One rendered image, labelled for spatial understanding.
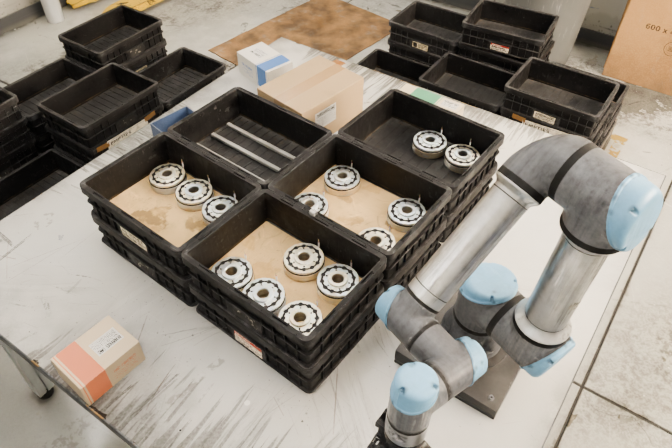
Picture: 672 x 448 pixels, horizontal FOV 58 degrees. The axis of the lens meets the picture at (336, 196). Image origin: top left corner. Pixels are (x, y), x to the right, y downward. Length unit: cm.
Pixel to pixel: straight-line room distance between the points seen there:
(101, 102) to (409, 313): 203
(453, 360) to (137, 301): 93
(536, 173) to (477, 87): 200
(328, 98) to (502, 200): 107
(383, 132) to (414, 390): 110
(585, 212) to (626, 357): 159
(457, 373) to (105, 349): 85
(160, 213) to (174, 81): 147
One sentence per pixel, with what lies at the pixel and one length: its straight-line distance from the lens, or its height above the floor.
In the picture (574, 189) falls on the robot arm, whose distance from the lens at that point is 106.
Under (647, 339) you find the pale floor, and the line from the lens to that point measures 270.
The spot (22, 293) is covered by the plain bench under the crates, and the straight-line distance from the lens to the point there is 186.
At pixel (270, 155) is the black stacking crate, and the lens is 188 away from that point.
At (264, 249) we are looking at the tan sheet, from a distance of 160.
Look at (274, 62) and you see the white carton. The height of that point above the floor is 79.
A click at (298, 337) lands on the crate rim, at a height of 93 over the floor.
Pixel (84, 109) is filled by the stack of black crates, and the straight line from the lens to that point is 286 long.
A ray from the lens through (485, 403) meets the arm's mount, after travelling 149.
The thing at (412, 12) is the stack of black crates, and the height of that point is 43.
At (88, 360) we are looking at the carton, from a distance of 157.
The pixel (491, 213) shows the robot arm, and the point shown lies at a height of 126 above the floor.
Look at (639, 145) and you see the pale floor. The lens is 361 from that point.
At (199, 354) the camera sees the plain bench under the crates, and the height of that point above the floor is 70.
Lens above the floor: 202
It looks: 43 degrees down
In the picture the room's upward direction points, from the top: straight up
